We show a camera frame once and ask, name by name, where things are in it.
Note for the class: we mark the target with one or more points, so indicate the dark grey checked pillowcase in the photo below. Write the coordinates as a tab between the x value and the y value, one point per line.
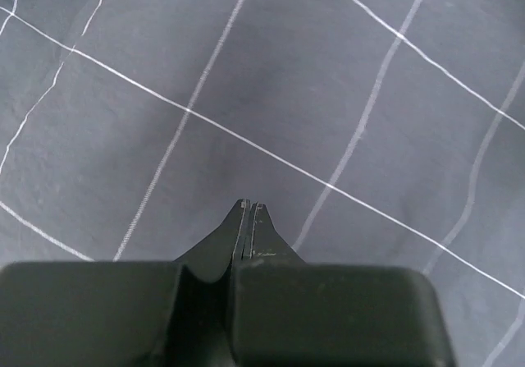
375	131

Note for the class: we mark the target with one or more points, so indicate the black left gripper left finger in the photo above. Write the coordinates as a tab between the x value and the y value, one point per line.
127	313

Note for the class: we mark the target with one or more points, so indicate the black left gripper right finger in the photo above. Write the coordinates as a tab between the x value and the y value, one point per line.
286	312

